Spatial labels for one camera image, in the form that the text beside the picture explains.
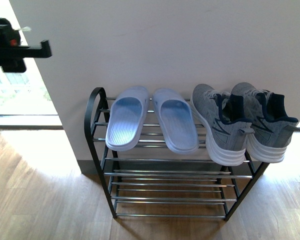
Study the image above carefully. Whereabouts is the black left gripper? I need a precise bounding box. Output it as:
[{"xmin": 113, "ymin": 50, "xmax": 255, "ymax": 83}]
[{"xmin": 0, "ymin": 18, "xmax": 51, "ymax": 73}]

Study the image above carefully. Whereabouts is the light blue slide sandal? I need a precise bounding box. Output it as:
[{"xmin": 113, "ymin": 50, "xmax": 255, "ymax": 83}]
[
  {"xmin": 105, "ymin": 86, "xmax": 150, "ymax": 152},
  {"xmin": 152, "ymin": 88, "xmax": 199, "ymax": 155}
]

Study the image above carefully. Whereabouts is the grey sneaker navy lining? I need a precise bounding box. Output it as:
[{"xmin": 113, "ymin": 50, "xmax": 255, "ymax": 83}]
[{"xmin": 231, "ymin": 82, "xmax": 299, "ymax": 163}]

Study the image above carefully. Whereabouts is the black metal shoe rack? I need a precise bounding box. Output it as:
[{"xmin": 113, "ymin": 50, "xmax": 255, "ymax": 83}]
[{"xmin": 84, "ymin": 87, "xmax": 268, "ymax": 220}]

